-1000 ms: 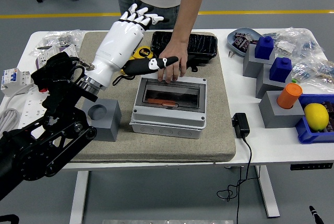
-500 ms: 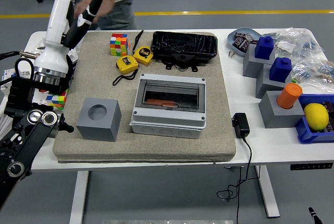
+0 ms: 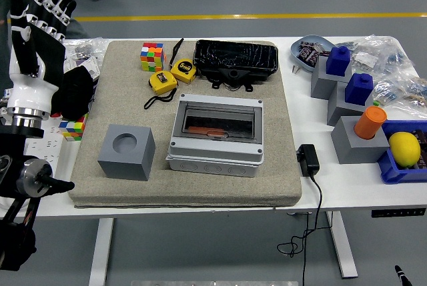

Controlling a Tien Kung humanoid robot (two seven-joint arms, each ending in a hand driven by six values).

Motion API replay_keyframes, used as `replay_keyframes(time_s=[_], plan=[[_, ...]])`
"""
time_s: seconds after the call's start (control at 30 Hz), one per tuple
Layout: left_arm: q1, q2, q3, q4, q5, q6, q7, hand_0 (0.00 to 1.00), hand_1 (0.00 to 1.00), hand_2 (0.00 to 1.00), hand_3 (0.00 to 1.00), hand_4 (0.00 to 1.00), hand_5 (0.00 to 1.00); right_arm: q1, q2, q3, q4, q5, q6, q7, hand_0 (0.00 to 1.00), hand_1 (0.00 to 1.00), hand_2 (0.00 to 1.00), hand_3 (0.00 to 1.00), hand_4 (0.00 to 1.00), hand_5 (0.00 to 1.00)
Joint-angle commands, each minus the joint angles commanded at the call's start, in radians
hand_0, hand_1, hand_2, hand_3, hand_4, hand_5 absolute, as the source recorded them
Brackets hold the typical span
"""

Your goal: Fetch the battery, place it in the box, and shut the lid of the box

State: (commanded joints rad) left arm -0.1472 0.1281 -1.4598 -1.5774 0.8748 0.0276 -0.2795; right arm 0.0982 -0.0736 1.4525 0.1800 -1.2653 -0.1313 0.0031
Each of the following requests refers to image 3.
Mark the large yellow tape measure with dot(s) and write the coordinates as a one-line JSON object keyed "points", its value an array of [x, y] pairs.
{"points": [[183, 69]]}

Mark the black table control panel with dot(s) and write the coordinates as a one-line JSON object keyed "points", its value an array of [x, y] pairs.
{"points": [[397, 213]]}

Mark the multicoloured puzzle cube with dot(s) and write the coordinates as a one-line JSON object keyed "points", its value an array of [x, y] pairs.
{"points": [[71, 129], [151, 57]]}

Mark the yellow lemon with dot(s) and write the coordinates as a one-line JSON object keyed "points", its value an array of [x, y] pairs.
{"points": [[403, 149]]}

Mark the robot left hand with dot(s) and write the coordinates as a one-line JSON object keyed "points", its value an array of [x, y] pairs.
{"points": [[33, 96]]}

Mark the white power strip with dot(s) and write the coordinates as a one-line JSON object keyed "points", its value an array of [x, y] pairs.
{"points": [[50, 146]]}

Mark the grey box with clear lid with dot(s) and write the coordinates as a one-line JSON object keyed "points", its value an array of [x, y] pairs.
{"points": [[217, 166]]}

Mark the dark snack packets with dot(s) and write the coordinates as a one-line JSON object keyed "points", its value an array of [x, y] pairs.
{"points": [[308, 54]]}

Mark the small yellow tape measure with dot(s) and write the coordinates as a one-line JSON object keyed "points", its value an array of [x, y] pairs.
{"points": [[161, 82]]}

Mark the dark brown packets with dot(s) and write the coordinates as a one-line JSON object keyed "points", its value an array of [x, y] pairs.
{"points": [[422, 139]]}

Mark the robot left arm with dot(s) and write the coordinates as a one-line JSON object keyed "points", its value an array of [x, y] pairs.
{"points": [[13, 146]]}

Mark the white socket package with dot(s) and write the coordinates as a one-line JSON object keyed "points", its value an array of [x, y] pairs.
{"points": [[90, 66]]}

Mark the clear bag of parts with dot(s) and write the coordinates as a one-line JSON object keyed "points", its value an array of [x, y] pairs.
{"points": [[83, 47], [377, 52], [400, 92]]}

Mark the small metal screws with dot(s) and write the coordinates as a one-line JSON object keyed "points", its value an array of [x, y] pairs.
{"points": [[295, 69]]}

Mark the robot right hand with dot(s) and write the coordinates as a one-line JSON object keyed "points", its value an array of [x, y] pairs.
{"points": [[402, 276]]}

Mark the blue-grey bowl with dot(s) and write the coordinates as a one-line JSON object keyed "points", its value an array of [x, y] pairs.
{"points": [[312, 39]]}

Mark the black plastic tray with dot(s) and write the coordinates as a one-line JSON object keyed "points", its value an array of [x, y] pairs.
{"points": [[233, 54]]}

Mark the white table leg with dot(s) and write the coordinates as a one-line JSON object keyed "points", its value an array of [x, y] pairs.
{"points": [[100, 252], [343, 252]]}

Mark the blue plastic bin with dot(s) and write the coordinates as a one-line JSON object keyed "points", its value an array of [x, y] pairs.
{"points": [[393, 172]]}

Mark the black mount bracket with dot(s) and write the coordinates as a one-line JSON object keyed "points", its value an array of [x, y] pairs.
{"points": [[233, 74]]}

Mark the grey-brown mat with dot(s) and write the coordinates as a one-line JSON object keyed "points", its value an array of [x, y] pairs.
{"points": [[200, 192]]}

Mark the grey block with round hole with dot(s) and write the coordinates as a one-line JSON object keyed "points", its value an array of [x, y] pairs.
{"points": [[353, 149], [126, 166]]}

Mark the black power adapter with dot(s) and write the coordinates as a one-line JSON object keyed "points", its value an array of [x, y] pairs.
{"points": [[308, 161]]}

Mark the black cloth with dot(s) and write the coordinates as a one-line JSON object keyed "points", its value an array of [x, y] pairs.
{"points": [[76, 92]]}

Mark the blue plastic block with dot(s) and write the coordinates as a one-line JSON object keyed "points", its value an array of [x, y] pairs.
{"points": [[337, 61], [358, 89]]}

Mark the orange cylinder battery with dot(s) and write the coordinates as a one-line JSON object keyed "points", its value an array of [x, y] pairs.
{"points": [[200, 129], [368, 122]]}

